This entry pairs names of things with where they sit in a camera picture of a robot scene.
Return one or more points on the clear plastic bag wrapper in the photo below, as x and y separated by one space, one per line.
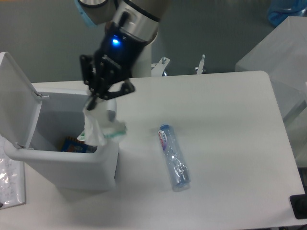
101 125

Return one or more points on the blue water jug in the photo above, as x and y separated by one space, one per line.
279 10

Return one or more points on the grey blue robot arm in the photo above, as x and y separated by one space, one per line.
131 26

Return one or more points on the white trash can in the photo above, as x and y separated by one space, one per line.
35 124

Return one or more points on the clear plastic water bottle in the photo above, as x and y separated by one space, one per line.
177 167

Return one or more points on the metal clamp bolt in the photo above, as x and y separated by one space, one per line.
200 69

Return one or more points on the black device at edge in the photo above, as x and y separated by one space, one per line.
299 206

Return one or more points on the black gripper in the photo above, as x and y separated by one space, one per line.
111 63

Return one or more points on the blue orange snack packet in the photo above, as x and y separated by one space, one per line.
74 145

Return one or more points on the clear plastic sheet sleeve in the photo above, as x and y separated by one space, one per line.
12 180

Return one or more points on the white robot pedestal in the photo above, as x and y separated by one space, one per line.
142 67

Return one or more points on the white bracket with bolts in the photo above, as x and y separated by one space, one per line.
159 69

